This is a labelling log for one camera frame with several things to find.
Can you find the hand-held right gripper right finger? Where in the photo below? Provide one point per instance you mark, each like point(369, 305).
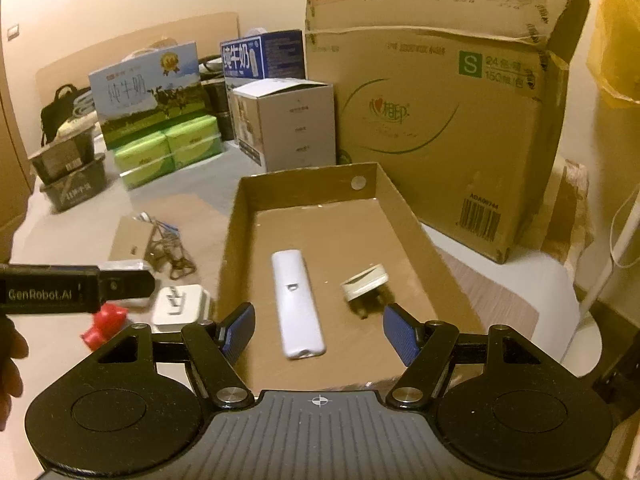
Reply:
point(400, 332)

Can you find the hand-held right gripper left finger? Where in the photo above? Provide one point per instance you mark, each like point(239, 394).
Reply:
point(239, 332)

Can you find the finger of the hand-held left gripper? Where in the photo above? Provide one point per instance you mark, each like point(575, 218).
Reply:
point(127, 286)

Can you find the red toy figure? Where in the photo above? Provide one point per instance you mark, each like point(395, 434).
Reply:
point(107, 322)

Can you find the tan card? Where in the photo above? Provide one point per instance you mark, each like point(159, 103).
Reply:
point(131, 240)

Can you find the white plug adapter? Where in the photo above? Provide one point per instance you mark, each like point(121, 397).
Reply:
point(365, 285)

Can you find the white square charger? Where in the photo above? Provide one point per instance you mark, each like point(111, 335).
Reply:
point(182, 307)

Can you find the white remote control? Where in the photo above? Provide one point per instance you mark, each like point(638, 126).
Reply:
point(297, 305)

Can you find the shallow cardboard tray box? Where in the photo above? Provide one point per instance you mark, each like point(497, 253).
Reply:
point(345, 240)

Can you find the person's left hand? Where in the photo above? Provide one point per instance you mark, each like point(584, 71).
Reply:
point(9, 350)

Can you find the small white spool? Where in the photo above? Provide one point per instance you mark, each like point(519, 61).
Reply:
point(142, 217)

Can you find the black instant noodle bowl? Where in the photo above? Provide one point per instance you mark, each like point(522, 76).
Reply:
point(75, 187)
point(62, 157)

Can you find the wooden cabinet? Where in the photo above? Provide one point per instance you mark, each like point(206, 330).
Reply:
point(11, 170)

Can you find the white plastic packet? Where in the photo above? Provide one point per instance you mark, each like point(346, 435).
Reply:
point(77, 124)

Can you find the black bag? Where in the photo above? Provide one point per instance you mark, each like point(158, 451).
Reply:
point(62, 107)

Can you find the white stand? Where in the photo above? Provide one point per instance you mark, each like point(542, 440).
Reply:
point(585, 340)

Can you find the cow print milk box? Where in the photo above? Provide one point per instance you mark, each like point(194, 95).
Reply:
point(145, 90)

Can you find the dark gift box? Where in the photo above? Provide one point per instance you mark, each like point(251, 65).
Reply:
point(219, 107)

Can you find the torn brown paper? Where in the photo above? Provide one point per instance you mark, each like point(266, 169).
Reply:
point(567, 210)

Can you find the large cardboard carton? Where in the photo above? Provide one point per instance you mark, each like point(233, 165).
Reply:
point(440, 125)

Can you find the white cardboard box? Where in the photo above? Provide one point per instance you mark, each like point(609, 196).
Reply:
point(295, 125)

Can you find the blue milk box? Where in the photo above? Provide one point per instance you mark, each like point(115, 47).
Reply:
point(270, 55)

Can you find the yellow plastic bag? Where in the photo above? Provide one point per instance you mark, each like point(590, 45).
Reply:
point(617, 35)

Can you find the wall light switch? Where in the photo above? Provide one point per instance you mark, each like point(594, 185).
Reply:
point(13, 32)

